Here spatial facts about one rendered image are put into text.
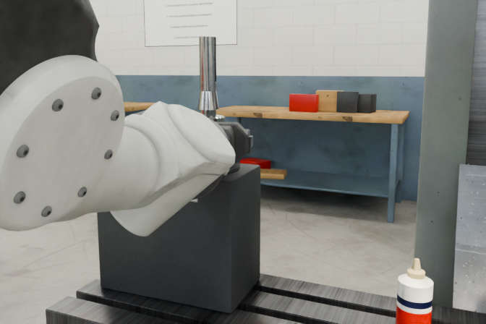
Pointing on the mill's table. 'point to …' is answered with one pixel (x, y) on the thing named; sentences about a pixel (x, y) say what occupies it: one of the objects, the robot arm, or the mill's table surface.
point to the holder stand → (192, 248)
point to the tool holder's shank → (207, 77)
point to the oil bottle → (414, 296)
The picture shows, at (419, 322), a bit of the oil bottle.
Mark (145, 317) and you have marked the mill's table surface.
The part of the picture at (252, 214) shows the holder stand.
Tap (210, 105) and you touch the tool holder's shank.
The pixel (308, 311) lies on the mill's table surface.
